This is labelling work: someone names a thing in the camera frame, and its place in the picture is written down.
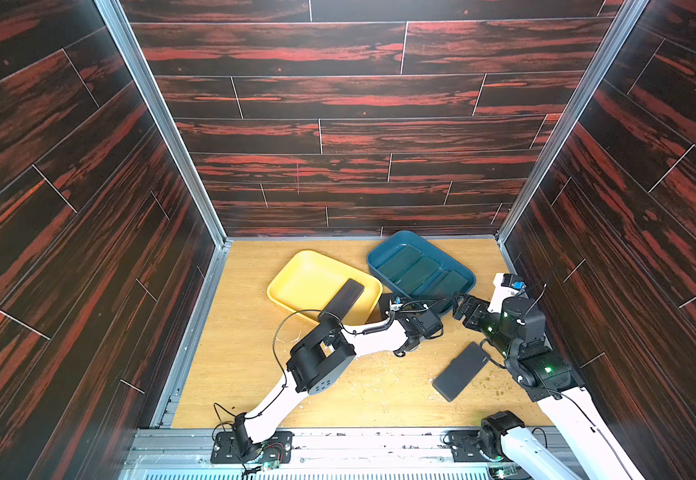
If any black pencil case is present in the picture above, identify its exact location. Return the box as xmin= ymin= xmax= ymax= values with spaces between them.
xmin=432 ymin=342 xmax=489 ymax=402
xmin=377 ymin=293 xmax=398 ymax=321
xmin=317 ymin=279 xmax=365 ymax=322

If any yellow plastic storage tray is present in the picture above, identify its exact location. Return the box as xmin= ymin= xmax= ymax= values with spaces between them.
xmin=266 ymin=250 xmax=383 ymax=326

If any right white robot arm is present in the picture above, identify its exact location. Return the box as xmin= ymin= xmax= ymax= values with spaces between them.
xmin=453 ymin=294 xmax=643 ymax=479

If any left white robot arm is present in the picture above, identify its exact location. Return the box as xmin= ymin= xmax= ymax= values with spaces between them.
xmin=232 ymin=305 xmax=443 ymax=460

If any teal plastic storage tray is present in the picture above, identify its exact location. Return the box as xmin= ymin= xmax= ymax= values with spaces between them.
xmin=367 ymin=230 xmax=477 ymax=314

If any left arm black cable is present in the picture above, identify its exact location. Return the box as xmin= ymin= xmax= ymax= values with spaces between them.
xmin=212 ymin=296 xmax=445 ymax=427

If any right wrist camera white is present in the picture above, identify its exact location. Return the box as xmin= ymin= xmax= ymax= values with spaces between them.
xmin=488 ymin=273 xmax=526 ymax=313

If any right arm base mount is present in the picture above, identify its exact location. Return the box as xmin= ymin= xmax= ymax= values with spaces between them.
xmin=443 ymin=429 xmax=504 ymax=463

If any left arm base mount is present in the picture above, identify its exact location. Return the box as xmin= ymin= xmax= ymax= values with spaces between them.
xmin=210 ymin=430 xmax=294 ymax=468

